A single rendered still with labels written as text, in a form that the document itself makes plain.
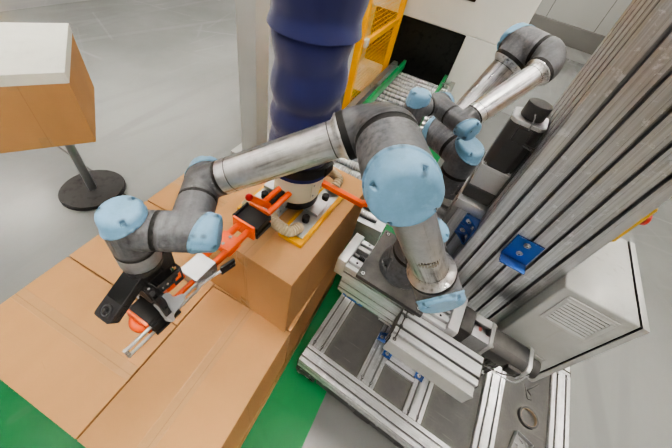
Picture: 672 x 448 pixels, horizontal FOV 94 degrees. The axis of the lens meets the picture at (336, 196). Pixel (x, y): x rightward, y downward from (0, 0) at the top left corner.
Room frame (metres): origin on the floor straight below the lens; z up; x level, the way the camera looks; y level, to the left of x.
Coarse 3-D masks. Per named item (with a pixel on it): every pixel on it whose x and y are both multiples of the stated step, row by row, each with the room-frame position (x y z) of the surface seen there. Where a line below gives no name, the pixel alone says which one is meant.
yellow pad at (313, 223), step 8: (320, 192) 0.90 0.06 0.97; (328, 192) 0.91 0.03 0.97; (328, 200) 0.86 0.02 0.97; (336, 200) 0.88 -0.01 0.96; (328, 208) 0.83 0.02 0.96; (296, 216) 0.75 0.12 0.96; (304, 216) 0.73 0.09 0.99; (312, 216) 0.76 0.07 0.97; (320, 216) 0.77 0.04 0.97; (288, 224) 0.70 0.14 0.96; (304, 224) 0.71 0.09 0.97; (312, 224) 0.72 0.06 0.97; (320, 224) 0.74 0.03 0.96; (304, 232) 0.68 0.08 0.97; (312, 232) 0.69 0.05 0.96; (288, 240) 0.64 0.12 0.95; (296, 240) 0.64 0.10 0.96; (304, 240) 0.65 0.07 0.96
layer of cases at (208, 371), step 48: (96, 240) 0.67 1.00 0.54; (48, 288) 0.42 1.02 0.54; (96, 288) 0.47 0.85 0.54; (0, 336) 0.23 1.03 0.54; (48, 336) 0.27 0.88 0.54; (96, 336) 0.30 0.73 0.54; (144, 336) 0.34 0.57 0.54; (192, 336) 0.38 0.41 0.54; (240, 336) 0.42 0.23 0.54; (288, 336) 0.47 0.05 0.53; (48, 384) 0.13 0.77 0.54; (96, 384) 0.16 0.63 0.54; (144, 384) 0.20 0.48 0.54; (192, 384) 0.23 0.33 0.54; (240, 384) 0.27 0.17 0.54; (96, 432) 0.05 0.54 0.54; (144, 432) 0.08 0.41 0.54; (192, 432) 0.11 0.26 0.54; (240, 432) 0.16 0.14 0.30
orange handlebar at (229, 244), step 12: (324, 180) 0.85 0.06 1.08; (276, 192) 0.73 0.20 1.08; (288, 192) 0.74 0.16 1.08; (336, 192) 0.81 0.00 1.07; (276, 204) 0.68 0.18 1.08; (360, 204) 0.78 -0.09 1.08; (228, 240) 0.49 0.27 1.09; (240, 240) 0.50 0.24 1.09; (228, 252) 0.46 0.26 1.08; (216, 264) 0.42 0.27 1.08; (180, 276) 0.36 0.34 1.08; (168, 288) 0.32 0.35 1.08; (132, 324) 0.22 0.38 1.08
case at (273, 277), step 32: (352, 192) 0.97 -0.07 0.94; (224, 224) 0.64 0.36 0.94; (352, 224) 0.97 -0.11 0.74; (256, 256) 0.55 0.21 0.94; (288, 256) 0.58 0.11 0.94; (320, 256) 0.66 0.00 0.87; (224, 288) 0.59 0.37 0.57; (256, 288) 0.53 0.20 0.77; (288, 288) 0.48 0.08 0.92; (288, 320) 0.49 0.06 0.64
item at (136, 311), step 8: (136, 304) 0.26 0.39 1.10; (144, 304) 0.26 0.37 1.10; (152, 304) 0.27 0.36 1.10; (128, 312) 0.24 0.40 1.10; (136, 312) 0.24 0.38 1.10; (144, 312) 0.25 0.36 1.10; (152, 312) 0.25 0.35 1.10; (136, 320) 0.23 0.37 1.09; (144, 320) 0.23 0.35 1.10; (152, 320) 0.23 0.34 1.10
